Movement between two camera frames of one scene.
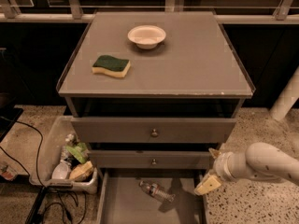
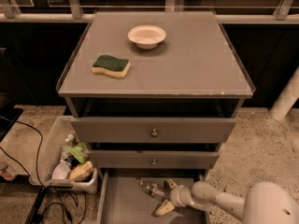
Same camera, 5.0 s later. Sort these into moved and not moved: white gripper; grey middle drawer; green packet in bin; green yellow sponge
Moved: white gripper
Not moved: green yellow sponge; grey middle drawer; green packet in bin
